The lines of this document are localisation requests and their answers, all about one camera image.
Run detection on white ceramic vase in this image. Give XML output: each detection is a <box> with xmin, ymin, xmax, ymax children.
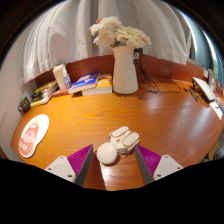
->
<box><xmin>111</xmin><ymin>45</ymin><xmax>139</xmax><ymax>95</ymax></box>

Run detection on clear pump bottle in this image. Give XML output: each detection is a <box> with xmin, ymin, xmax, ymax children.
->
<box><xmin>63</xmin><ymin>71</ymin><xmax>72</xmax><ymax>90</ymax></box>

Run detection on white and pink flower bouquet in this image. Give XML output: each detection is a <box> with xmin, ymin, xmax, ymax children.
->
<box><xmin>88</xmin><ymin>15</ymin><xmax>152</xmax><ymax>49</ymax></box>

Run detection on white canister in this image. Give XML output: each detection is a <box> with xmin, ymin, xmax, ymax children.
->
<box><xmin>52</xmin><ymin>63</ymin><xmax>68</xmax><ymax>90</ymax></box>

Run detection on flat red box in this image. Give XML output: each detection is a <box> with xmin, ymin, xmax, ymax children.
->
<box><xmin>52</xmin><ymin>88</ymin><xmax>70</xmax><ymax>98</ymax></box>

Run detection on white tablet device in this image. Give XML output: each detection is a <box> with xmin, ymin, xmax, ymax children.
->
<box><xmin>192</xmin><ymin>76</ymin><xmax>217</xmax><ymax>103</ymax></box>

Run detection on white curtain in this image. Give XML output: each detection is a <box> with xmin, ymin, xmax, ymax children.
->
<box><xmin>18</xmin><ymin>0</ymin><xmax>193</xmax><ymax>88</ymax></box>

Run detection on blue book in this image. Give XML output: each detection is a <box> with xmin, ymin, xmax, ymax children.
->
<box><xmin>68</xmin><ymin>71</ymin><xmax>101</xmax><ymax>95</ymax></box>

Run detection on black cable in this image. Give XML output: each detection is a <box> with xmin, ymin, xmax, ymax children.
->
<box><xmin>133</xmin><ymin>49</ymin><xmax>183</xmax><ymax>94</ymax></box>

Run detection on white rabbit-shaped computer mouse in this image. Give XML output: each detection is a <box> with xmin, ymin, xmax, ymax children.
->
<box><xmin>96</xmin><ymin>125</ymin><xmax>141</xmax><ymax>166</ymax></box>

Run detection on white and pink mouse pad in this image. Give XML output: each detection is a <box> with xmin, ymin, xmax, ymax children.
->
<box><xmin>18</xmin><ymin>113</ymin><xmax>50</xmax><ymax>159</ymax></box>

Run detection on stack of yellow-black books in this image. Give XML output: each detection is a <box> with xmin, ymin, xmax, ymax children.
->
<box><xmin>29</xmin><ymin>79</ymin><xmax>59</xmax><ymax>108</ymax></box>

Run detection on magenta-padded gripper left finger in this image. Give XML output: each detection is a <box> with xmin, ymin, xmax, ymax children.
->
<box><xmin>44</xmin><ymin>144</ymin><xmax>95</xmax><ymax>187</ymax></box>

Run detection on grey upright device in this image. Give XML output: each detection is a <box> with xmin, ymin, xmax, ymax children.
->
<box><xmin>207</xmin><ymin>68</ymin><xmax>217</xmax><ymax>93</ymax></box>

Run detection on white paper sheet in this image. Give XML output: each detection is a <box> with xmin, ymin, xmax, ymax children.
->
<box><xmin>209</xmin><ymin>100</ymin><xmax>224</xmax><ymax>121</ymax></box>

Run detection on green mug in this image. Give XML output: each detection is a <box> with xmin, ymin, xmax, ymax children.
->
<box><xmin>17</xmin><ymin>96</ymin><xmax>32</xmax><ymax>114</ymax></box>

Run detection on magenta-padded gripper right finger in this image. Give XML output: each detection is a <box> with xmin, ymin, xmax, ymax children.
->
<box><xmin>134</xmin><ymin>144</ymin><xmax>184</xmax><ymax>185</ymax></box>

